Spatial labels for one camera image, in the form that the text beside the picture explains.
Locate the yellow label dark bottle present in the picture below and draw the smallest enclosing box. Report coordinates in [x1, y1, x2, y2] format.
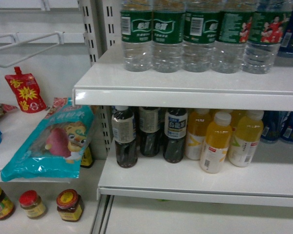
[80, 146, 94, 168]

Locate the front yellow juice bottle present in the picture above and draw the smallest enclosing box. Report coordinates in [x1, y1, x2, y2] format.
[199, 111, 232, 174]

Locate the middle dark tea bottle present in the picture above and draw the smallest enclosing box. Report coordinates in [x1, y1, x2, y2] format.
[139, 107, 161, 157]

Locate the right dark oolong tea bottle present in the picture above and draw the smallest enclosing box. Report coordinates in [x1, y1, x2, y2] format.
[163, 108, 188, 163]

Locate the red sauce pouch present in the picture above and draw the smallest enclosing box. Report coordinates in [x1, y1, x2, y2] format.
[5, 66, 47, 114]

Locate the shelf water bottle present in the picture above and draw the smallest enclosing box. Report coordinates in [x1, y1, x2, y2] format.
[120, 0, 152, 72]
[152, 0, 186, 73]
[242, 0, 293, 74]
[211, 0, 257, 74]

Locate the white perforated shelf upright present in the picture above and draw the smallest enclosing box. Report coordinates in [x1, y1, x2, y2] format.
[78, 0, 121, 65]

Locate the left dark tea bottle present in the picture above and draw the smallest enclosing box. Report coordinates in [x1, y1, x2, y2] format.
[111, 106, 137, 168]

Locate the red lid sauce jar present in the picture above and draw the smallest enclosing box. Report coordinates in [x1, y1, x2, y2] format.
[56, 189, 84, 222]

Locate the small red lid jar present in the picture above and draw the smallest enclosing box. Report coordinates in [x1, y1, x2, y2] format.
[19, 190, 47, 219]

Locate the right yellow juice bottle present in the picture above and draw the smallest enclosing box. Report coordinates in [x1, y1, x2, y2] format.
[228, 110, 264, 167]

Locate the teal snack bag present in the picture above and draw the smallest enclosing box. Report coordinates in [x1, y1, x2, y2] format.
[0, 97, 97, 182]

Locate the water bottle green label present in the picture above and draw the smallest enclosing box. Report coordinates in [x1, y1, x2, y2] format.
[182, 0, 223, 73]

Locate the lower blue drink bottle left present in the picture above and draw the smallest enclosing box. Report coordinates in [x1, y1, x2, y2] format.
[260, 111, 289, 144]

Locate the left yellow juice bottle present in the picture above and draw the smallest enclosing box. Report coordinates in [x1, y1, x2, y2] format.
[185, 108, 211, 160]

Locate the white wire display hook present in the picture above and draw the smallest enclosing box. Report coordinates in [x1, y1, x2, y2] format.
[0, 31, 64, 68]

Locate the white drinks shelf board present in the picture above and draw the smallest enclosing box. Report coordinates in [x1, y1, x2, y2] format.
[97, 141, 293, 207]

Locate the rear yellow juice bottle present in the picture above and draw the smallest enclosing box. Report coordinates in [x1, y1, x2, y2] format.
[209, 108, 247, 132]

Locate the yellow juice bottle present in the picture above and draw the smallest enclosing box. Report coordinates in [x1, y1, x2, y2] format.
[209, 108, 247, 132]
[228, 110, 264, 167]
[199, 111, 232, 174]
[185, 108, 211, 160]

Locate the yellow lid sauce jar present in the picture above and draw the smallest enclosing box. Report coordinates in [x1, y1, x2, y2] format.
[0, 187, 15, 220]

